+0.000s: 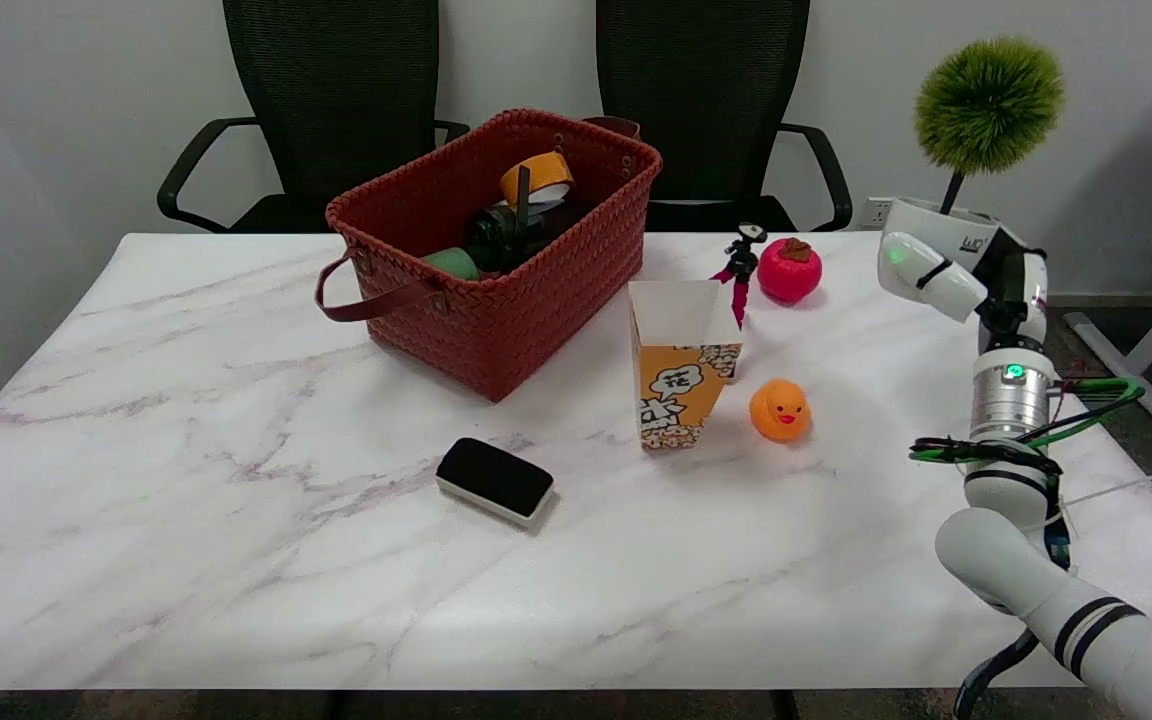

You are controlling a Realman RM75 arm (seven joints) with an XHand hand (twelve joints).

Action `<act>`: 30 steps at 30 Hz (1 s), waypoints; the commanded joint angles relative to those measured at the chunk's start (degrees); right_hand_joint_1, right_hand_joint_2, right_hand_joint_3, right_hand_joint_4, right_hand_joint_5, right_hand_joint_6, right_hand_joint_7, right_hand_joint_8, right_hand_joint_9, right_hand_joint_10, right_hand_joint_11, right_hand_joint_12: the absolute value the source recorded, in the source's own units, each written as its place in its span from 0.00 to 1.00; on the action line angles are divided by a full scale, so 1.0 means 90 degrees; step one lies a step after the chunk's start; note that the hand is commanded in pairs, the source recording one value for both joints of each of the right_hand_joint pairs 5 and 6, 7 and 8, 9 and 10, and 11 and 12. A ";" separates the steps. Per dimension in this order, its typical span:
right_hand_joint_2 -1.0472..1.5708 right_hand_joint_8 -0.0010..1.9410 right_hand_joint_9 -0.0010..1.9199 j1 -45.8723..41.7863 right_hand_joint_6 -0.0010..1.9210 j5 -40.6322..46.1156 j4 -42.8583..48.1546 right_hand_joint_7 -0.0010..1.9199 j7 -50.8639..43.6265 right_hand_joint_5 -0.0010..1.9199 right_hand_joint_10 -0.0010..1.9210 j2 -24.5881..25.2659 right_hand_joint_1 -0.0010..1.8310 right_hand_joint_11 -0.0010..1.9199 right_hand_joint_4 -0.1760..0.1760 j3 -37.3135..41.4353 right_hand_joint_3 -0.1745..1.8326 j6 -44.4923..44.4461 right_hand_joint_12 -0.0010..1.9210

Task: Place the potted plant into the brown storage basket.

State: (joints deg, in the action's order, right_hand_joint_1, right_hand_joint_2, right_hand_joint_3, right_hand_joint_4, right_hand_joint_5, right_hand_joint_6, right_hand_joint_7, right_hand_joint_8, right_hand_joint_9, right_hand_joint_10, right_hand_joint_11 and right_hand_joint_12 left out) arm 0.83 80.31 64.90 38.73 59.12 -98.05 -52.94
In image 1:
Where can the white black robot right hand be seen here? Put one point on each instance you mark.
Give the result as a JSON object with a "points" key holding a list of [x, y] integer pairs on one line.
{"points": [[941, 280]]}

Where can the green ball potted plant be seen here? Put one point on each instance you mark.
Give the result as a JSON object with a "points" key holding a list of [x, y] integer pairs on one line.
{"points": [[989, 105]]}

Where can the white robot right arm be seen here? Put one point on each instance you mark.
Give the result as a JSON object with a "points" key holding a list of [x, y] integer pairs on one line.
{"points": [[1011, 400]]}

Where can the dark objects in basket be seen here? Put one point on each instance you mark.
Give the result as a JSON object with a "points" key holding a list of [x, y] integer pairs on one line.
{"points": [[506, 235]]}

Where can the red woven basket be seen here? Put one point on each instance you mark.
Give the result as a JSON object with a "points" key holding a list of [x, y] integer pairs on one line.
{"points": [[496, 320]]}

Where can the red persimmon toy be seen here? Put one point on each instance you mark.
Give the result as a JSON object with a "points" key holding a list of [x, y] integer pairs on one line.
{"points": [[789, 272]]}

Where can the pink black mini tripod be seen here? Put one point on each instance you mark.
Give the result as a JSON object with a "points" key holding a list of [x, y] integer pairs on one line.
{"points": [[739, 268]]}

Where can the orange rubber duck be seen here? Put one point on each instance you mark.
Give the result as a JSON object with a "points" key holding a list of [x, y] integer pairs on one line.
{"points": [[781, 410]]}

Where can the yellow popcorn paper box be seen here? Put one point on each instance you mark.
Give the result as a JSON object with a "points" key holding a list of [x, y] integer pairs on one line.
{"points": [[678, 385]]}

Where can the black mesh office chair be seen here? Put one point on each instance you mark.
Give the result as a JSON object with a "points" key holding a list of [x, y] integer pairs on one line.
{"points": [[706, 90], [336, 90]]}

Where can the orange tape roll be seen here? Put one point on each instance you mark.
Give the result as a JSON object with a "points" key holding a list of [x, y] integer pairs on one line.
{"points": [[538, 172]]}

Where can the green round object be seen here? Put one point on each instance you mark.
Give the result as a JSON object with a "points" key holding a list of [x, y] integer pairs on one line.
{"points": [[454, 264]]}

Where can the black white board eraser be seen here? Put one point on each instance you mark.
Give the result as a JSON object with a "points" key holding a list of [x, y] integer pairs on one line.
{"points": [[494, 478]]}

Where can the white wall outlet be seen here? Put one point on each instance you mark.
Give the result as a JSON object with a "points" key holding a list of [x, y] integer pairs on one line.
{"points": [[876, 212]]}

